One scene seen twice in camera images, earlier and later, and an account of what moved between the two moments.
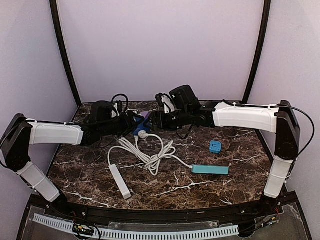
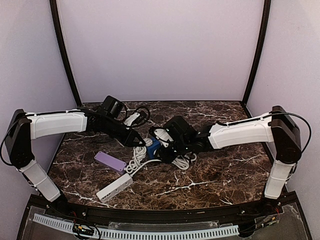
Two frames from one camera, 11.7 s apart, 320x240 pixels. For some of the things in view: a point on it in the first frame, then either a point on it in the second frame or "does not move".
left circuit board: (83, 229) does not move
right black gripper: (158, 120) → (164, 152)
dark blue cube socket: (141, 126) → (156, 145)
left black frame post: (55, 14) does not move
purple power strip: (145, 114) → (111, 162)
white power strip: (120, 182) → (115, 187)
